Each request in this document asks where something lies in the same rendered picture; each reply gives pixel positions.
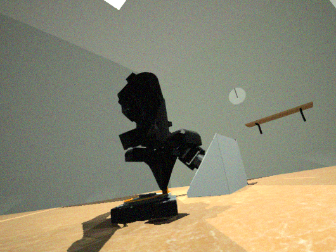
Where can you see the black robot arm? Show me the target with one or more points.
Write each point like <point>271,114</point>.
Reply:
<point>142,96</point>

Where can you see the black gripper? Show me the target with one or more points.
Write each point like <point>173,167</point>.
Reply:
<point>162,160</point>

